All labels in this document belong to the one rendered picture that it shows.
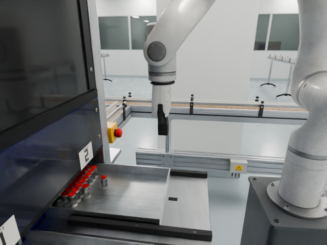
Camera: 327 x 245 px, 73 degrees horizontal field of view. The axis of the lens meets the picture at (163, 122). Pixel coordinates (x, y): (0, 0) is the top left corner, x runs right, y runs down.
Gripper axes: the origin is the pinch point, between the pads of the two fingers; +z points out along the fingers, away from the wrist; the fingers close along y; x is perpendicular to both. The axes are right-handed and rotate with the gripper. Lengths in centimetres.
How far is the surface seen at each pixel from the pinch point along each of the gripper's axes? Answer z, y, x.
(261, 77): 102, -796, 247
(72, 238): 18.9, 28.3, -18.8
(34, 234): 18.8, 28.3, -29.2
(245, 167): 60, -80, 47
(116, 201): 21.4, 10.7, -13.9
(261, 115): 21, -81, 54
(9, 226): 5.8, 38.3, -24.0
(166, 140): 44, -86, -10
